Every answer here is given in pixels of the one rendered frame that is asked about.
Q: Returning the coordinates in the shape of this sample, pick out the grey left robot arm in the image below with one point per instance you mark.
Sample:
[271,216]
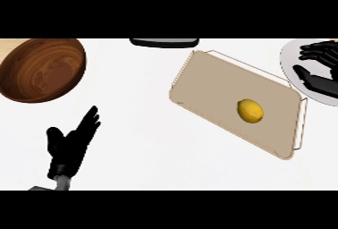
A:
[57,184]

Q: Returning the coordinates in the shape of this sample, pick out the beige rectangular tray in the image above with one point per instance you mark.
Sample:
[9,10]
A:
[234,104]

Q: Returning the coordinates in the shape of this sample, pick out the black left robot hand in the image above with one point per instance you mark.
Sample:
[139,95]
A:
[66,149]

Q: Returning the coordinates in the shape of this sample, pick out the pale wooden board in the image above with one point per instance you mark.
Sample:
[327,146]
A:
[9,47]

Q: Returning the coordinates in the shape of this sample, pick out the white round plate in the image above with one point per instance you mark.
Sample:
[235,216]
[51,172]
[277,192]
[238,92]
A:
[308,86]

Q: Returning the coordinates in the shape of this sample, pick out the brown wooden bowl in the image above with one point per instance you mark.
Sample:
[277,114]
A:
[42,70]

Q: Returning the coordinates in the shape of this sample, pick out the black and grey appliance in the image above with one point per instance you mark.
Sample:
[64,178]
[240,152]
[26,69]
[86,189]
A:
[164,42]

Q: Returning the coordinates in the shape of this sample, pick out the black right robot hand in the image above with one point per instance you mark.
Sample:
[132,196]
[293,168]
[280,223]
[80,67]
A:
[321,80]

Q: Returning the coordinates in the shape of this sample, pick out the yellow lemon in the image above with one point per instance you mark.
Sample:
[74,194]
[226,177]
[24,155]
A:
[250,111]

